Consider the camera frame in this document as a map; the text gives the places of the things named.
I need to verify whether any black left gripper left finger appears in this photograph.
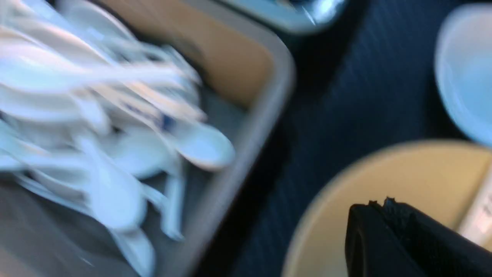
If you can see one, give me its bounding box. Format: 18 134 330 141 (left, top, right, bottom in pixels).
345 203 426 277

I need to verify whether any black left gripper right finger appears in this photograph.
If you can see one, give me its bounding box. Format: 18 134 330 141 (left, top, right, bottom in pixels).
382 198 492 277

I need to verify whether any yellow-green noodle bowl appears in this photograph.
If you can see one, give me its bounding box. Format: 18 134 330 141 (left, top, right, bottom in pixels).
282 140 491 277

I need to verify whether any small white sauce dish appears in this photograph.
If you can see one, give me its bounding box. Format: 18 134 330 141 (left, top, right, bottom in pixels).
434 2 492 147

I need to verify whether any black serving tray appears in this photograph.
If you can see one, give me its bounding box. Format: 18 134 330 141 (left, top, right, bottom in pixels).
193 0 491 277

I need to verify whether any grey spoon bin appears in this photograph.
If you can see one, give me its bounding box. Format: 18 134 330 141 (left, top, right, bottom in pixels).
1 0 293 277

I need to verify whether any blue chopstick bin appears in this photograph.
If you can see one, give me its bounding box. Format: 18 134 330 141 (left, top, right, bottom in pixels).
220 0 349 35

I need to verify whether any pile of white spoons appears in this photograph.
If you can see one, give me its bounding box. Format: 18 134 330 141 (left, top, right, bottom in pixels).
1 0 236 277

